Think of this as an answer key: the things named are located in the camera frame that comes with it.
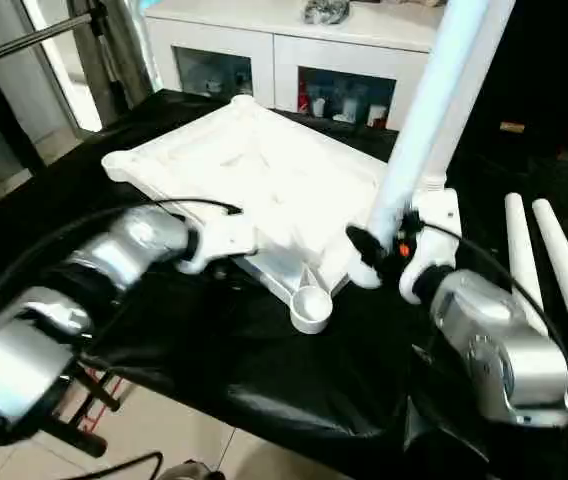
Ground black work mat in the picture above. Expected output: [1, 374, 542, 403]
[0, 88, 568, 480]

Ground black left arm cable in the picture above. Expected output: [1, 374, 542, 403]
[0, 198, 247, 313]

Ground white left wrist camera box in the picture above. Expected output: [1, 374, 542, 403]
[176, 208, 257, 277]

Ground black metal table frame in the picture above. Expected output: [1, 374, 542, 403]
[39, 362, 127, 461]

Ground grey metal rack frame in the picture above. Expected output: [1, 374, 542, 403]
[0, 0, 153, 116]

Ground white plastic table top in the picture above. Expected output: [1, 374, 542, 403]
[102, 95, 437, 335]

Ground grey crumpled bundle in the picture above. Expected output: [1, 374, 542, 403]
[303, 0, 351, 25]

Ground white glass-door cabinet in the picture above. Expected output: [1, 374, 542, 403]
[139, 0, 442, 131]

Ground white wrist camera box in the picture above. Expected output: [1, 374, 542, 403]
[176, 208, 257, 277]
[398, 188, 463, 304]

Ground light blue plastic strip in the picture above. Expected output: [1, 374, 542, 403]
[129, 0, 163, 89]

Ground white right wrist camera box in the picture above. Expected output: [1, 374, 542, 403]
[398, 188, 463, 304]

